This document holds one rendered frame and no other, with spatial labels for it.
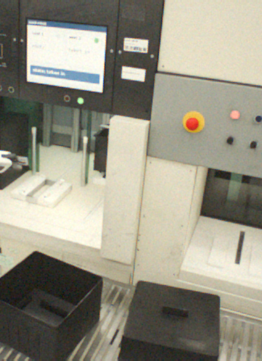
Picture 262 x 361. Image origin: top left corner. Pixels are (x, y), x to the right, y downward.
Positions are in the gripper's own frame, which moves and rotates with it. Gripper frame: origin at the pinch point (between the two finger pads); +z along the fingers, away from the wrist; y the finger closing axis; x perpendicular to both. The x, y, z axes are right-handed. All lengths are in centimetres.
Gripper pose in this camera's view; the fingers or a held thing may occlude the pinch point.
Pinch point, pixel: (19, 163)
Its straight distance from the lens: 171.2
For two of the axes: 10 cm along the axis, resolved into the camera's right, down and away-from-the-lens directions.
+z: 8.1, 0.9, 5.8
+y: 5.7, -3.6, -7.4
